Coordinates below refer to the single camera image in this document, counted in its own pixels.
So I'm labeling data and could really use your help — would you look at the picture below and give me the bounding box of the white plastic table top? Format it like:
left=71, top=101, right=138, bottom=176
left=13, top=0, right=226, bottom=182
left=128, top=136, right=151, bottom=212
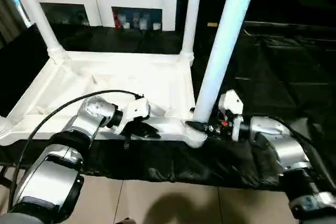
left=0, top=50, right=208, bottom=149

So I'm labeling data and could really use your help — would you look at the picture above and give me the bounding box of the white plastic table leg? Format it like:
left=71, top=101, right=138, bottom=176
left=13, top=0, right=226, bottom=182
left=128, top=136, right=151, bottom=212
left=0, top=115, right=13, bottom=142
left=180, top=0, right=205, bottom=62
left=192, top=0, right=261, bottom=130
left=12, top=0, right=67, bottom=57

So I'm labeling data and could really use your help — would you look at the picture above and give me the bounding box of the black cloth mat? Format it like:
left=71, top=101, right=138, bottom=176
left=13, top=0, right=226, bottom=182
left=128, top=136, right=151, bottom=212
left=0, top=20, right=336, bottom=192

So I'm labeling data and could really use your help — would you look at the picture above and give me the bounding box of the red bottle in cabinet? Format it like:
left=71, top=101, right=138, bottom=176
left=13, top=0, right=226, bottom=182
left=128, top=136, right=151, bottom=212
left=112, top=10, right=121, bottom=28

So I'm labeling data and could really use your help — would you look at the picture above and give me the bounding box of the black metal stand leg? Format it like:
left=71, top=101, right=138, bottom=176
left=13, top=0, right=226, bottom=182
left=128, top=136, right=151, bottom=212
left=0, top=165, right=12, bottom=188

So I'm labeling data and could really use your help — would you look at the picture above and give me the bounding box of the grey curtain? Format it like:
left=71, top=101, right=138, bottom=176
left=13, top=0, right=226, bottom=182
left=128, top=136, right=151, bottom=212
left=0, top=0, right=25, bottom=49

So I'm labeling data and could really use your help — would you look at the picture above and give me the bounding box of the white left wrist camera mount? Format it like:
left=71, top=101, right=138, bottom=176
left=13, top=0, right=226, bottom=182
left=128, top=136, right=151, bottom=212
left=114, top=96, right=152, bottom=136

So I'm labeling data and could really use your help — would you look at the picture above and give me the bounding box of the dark metal rail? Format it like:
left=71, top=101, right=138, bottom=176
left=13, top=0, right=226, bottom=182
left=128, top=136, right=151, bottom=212
left=245, top=20, right=336, bottom=30

